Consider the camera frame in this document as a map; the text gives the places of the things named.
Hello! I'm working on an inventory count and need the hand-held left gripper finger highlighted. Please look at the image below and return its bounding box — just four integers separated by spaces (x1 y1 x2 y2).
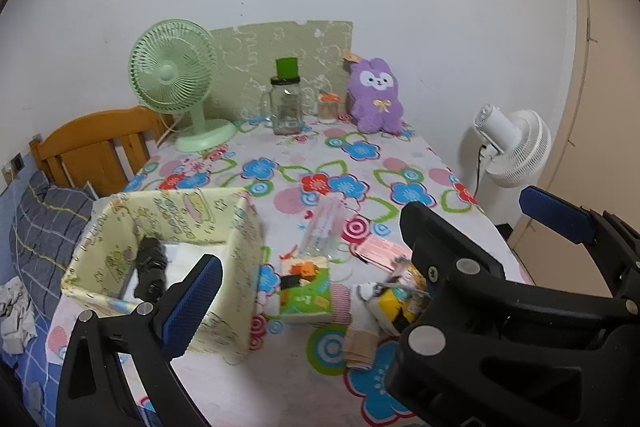
55 253 224 427

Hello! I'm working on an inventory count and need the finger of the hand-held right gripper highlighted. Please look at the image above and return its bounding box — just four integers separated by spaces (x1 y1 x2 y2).
387 202 640 427
520 186 640 293

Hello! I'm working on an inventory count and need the pink paper packet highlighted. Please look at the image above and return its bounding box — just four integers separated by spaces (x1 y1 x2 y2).
356 234 410 271

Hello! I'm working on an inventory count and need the yellow printed fabric storage box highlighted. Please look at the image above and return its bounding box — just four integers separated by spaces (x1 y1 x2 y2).
61 187 264 366

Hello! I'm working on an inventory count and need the pink striped cloth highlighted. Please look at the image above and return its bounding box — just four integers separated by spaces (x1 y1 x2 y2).
330 284 357 324

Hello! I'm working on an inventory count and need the green tissue pack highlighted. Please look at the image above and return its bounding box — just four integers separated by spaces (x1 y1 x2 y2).
278 256 334 326

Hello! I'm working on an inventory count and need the beige sock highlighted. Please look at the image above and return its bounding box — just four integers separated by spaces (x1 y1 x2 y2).
345 326 382 371

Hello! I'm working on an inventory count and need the black bundled item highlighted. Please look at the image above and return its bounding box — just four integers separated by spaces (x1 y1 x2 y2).
134 236 170 301

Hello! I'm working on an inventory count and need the white standing fan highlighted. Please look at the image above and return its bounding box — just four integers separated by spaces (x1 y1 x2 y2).
472 104 552 190

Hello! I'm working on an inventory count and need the clear plastic pouch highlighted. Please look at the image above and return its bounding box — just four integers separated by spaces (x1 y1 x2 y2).
299 197 347 259

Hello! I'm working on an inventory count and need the beige cabinet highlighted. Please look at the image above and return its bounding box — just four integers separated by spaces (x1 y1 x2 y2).
509 0 640 288

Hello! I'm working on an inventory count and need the purple plush rabbit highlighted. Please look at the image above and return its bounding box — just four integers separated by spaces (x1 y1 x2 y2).
342 51 405 136

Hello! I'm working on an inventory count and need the grey plaid pillow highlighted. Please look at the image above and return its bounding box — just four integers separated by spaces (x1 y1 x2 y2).
10 171 109 308

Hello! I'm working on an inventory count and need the floral tablecloth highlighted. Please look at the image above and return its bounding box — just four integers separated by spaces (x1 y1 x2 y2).
45 116 532 427

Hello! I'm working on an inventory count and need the cotton swab jar orange lid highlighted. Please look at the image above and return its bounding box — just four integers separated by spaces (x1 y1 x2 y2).
318 92 342 124

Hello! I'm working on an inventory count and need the crumpled grey white cloth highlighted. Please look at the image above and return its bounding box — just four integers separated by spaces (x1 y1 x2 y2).
0 279 39 356

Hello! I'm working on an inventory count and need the blue plaid bed sheet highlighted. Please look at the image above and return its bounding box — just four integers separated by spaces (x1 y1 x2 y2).
0 184 68 427

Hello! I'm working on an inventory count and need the wooden bed headboard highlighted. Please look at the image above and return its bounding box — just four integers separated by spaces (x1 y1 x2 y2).
29 106 174 198

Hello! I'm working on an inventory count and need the glass jar mug black lid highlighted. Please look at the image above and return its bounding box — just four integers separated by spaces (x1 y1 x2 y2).
260 76 304 136

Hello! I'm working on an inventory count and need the green desk fan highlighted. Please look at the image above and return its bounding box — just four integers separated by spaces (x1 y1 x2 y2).
129 19 238 152

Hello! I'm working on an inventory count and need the green patterned foam board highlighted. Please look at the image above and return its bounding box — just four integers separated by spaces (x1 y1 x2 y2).
209 21 354 128

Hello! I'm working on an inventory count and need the small green box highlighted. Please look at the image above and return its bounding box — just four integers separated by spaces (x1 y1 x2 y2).
276 57 300 80

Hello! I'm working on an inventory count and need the black fan cable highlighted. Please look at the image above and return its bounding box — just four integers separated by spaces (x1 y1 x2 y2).
474 146 490 208

